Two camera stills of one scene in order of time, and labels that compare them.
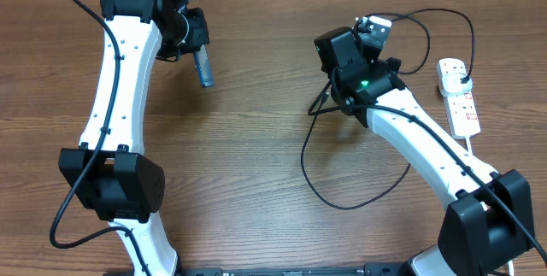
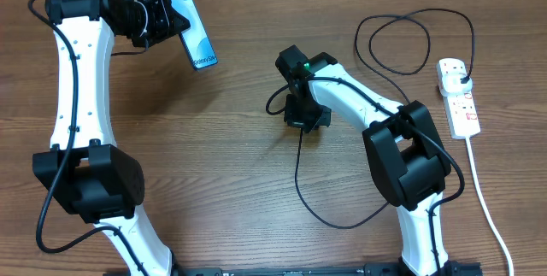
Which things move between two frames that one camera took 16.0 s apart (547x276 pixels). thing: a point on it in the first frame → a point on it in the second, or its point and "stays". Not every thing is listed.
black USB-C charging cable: x=313 y=113 → x=316 y=215
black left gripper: x=202 y=37 → x=168 y=18
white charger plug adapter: x=451 y=85 stays
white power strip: x=460 y=108 stays
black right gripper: x=394 y=65 → x=296 y=120
